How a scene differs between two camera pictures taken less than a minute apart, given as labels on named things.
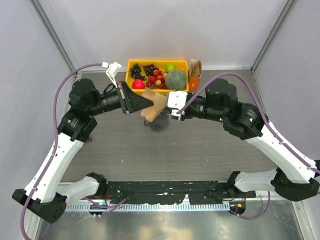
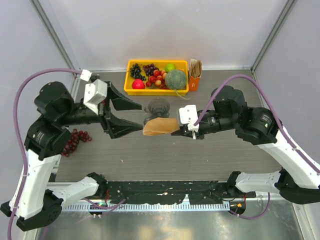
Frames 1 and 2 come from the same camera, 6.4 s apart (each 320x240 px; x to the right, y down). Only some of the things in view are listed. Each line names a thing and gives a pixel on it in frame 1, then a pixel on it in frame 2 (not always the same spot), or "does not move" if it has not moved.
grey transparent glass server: [160, 123] to [154, 114]
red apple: [138, 84] does not move
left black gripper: [130, 101] to [118, 126]
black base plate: [174, 192] does not move
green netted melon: [175, 79] does not move
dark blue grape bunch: [136, 72] does not move
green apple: [169, 67] does not move
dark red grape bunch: [149, 69] does not move
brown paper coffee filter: [159, 101] to [160, 126]
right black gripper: [185, 116] to [184, 131]
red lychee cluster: [157, 80] does not move
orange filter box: [194, 84] does not move
